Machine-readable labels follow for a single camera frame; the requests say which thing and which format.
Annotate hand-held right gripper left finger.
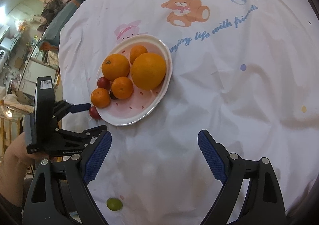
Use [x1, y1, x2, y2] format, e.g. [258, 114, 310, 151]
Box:
[23, 130, 112, 225]

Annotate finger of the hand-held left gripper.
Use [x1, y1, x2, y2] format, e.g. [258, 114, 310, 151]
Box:
[53, 100, 92, 122]
[57, 125, 108, 151]

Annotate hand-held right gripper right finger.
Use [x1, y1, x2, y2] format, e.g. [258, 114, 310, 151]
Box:
[198, 130, 287, 225]

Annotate red cherry tomato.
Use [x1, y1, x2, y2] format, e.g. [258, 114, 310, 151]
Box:
[97, 77, 111, 89]
[89, 106, 102, 119]

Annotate small mandarin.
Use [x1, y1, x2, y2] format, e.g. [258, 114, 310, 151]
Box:
[90, 88, 111, 108]
[111, 77, 134, 99]
[130, 45, 148, 64]

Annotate white and pink plate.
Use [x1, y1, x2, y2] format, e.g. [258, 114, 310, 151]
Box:
[96, 34, 173, 126]

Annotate large orange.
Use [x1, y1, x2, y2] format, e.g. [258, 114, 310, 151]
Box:
[131, 53, 167, 91]

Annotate person's left forearm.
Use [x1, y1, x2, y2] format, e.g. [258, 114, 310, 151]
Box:
[0, 132, 50, 207]

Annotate white cabinet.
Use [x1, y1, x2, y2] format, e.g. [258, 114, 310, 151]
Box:
[19, 48, 60, 97]

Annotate green grape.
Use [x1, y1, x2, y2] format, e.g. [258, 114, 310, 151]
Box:
[107, 197, 123, 211]

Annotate medium orange with stem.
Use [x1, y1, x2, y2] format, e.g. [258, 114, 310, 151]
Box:
[101, 54, 130, 81]

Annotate white printed bedsheet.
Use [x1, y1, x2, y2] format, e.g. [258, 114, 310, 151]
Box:
[58, 0, 319, 225]

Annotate teal and orange furniture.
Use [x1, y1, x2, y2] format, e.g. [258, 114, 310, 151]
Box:
[37, 0, 84, 52]

